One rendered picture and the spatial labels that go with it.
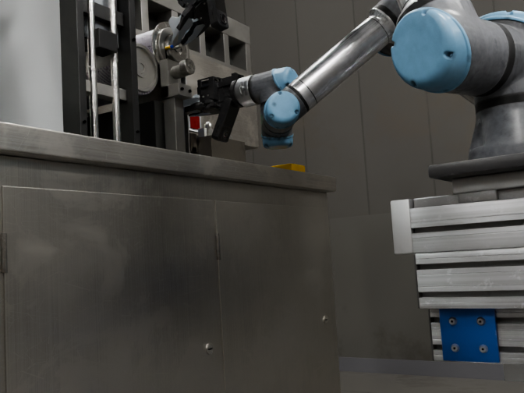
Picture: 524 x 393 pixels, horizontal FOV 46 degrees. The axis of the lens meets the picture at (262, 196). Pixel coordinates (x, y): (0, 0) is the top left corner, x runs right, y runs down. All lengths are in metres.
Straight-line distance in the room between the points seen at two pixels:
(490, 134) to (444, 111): 2.54
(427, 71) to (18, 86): 0.95
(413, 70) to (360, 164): 2.77
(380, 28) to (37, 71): 0.77
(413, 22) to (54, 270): 0.65
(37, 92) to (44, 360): 0.69
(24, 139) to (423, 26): 0.59
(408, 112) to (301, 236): 2.15
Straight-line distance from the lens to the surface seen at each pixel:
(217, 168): 1.26
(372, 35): 1.45
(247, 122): 2.52
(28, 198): 0.97
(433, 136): 3.56
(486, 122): 1.04
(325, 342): 1.67
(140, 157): 1.10
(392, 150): 3.64
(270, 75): 1.52
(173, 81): 1.61
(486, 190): 1.02
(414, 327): 3.59
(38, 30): 1.51
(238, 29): 2.61
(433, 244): 1.04
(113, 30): 1.37
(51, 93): 1.44
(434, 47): 0.94
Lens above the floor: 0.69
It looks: 6 degrees up
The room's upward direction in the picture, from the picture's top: 4 degrees counter-clockwise
